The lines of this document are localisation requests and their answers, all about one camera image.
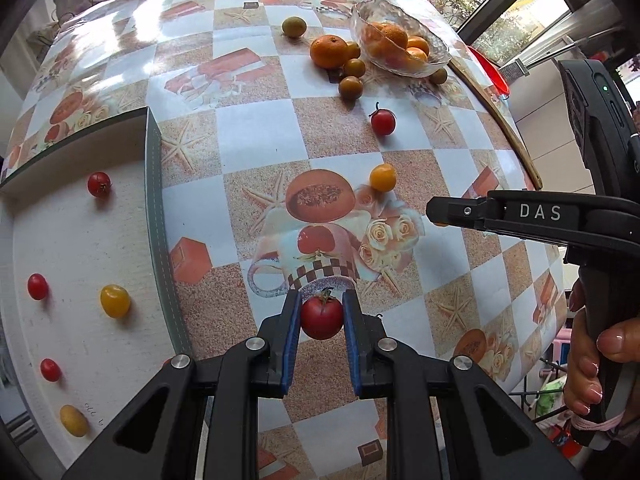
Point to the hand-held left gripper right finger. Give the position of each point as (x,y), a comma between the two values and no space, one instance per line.
(351,347)

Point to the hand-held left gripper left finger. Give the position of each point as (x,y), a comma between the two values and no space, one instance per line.
(292,345)

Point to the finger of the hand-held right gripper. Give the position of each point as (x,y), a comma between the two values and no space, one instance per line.
(455,208)

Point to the large red tomato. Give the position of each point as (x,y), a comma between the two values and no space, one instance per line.
(322,317)

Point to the white tray with green edge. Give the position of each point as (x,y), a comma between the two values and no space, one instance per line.
(85,240)

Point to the person's right hand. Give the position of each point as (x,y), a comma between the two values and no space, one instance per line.
(582,360)

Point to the yellow cherry tomato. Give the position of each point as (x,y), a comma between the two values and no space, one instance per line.
(115,301)
(383,177)
(74,420)

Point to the white cabinet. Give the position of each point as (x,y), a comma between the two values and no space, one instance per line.
(550,120)

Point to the red cherry tomato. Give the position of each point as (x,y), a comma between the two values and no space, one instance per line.
(99,184)
(382,122)
(50,370)
(37,286)

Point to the pink plastic stool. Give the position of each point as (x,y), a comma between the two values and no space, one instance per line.
(560,345)

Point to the red plate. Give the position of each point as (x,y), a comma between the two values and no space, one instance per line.
(492,72)

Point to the clear glass bowl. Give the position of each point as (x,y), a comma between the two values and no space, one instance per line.
(400,67)

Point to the orange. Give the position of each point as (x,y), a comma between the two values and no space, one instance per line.
(416,59)
(387,35)
(328,51)
(419,43)

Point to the white and green bag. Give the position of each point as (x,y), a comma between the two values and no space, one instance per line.
(550,395)

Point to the printed checkered tablecloth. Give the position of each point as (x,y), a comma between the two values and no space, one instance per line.
(280,135)

